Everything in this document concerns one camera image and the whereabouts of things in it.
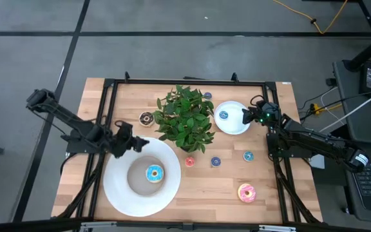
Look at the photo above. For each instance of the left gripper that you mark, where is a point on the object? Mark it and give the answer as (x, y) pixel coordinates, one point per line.
(122, 141)

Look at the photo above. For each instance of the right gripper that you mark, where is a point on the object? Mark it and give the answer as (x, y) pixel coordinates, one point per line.
(267, 114)

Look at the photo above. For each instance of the small teal frosted donut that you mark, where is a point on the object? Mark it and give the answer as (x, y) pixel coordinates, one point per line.
(246, 154)
(221, 113)

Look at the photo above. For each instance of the large blue frosted donut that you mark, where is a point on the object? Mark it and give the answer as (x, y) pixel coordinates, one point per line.
(150, 170)

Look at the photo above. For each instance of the plain glazed donut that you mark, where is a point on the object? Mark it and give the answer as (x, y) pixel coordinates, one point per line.
(142, 116)

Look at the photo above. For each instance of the small red frosted donut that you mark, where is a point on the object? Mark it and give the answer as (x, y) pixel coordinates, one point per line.
(187, 159)

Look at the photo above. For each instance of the small purple-blue frosted donut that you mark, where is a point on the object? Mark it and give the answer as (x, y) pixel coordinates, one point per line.
(213, 160)

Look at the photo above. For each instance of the large pink frosted donut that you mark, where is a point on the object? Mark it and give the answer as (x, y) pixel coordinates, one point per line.
(241, 190)

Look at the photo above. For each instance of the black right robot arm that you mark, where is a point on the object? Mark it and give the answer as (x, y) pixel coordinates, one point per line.
(317, 141)

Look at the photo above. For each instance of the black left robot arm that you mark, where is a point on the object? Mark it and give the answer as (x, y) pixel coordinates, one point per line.
(72, 124)

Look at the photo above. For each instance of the small white plate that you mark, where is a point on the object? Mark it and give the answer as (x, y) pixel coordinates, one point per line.
(237, 124)

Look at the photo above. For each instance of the black plant pot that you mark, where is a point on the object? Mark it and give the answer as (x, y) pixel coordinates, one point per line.
(185, 149)

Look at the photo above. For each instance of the small navy sprinkled donut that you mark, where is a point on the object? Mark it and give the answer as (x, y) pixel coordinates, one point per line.
(205, 94)

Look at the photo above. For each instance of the green leafy artificial plant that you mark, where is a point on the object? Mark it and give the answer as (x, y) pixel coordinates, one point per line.
(185, 119)

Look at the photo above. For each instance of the white woven round placemat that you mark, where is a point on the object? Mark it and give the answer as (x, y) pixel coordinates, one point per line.
(172, 190)

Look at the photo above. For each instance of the yellow power plug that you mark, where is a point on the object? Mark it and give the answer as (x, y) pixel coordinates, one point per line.
(316, 108)

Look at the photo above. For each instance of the white paper sheet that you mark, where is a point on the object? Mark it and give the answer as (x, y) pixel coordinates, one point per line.
(317, 162)

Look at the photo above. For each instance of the grey side table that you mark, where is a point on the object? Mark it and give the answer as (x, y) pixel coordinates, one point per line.
(366, 129)

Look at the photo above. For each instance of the black aluminium table frame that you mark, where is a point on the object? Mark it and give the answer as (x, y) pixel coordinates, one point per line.
(188, 81)

